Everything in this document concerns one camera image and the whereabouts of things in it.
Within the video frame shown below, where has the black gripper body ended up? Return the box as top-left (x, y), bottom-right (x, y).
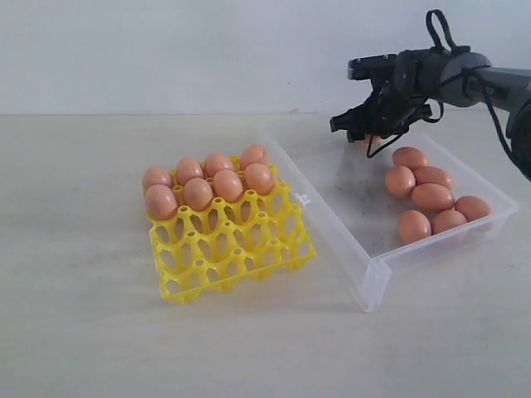
top-left (364, 82), bottom-right (442, 138)

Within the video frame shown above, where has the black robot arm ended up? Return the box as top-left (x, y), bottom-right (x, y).
top-left (329, 46), bottom-right (530, 177)

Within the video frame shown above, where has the clear plastic box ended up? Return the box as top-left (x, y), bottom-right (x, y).
top-left (258, 121), bottom-right (519, 312)

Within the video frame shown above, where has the yellow plastic egg tray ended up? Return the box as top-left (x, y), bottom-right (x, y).
top-left (146, 169), bottom-right (315, 303)

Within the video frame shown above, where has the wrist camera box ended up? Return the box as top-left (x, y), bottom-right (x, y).
top-left (348, 54), bottom-right (397, 85)

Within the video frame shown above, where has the black cable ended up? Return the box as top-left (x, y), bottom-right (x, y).
top-left (365, 8), bottom-right (531, 167)

